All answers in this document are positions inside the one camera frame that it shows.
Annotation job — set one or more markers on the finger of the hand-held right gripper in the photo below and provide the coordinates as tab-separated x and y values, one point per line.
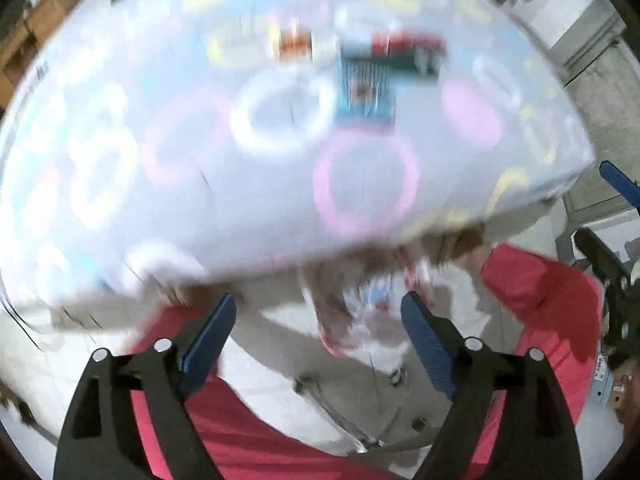
600	255
620	182

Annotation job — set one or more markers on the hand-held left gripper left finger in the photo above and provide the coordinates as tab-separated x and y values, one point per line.
210	345

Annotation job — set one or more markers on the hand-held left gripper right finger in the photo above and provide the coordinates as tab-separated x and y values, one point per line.
427	345

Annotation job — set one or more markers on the red snack wrapper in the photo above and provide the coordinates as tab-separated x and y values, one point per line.
405	42

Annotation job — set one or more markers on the blue and white box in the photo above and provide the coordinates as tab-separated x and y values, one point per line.
365	92

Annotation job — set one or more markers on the red pants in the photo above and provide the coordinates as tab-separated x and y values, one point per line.
530	280

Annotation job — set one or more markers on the wooden desk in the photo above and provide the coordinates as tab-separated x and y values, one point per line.
35	25

